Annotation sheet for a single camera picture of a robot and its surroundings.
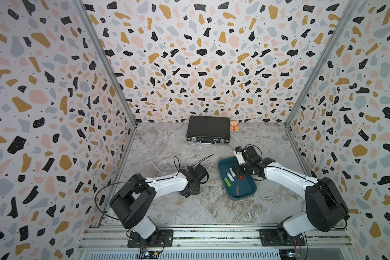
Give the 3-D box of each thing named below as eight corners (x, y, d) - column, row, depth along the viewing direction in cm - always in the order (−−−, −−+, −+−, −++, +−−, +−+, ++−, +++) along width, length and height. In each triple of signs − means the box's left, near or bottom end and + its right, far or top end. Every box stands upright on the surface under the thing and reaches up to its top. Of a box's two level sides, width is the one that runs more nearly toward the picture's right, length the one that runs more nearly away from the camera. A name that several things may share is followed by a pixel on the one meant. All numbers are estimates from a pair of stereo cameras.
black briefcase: (187, 144, 112) (186, 137, 106) (189, 121, 127) (188, 114, 121) (230, 144, 112) (231, 137, 107) (227, 121, 127) (228, 114, 122)
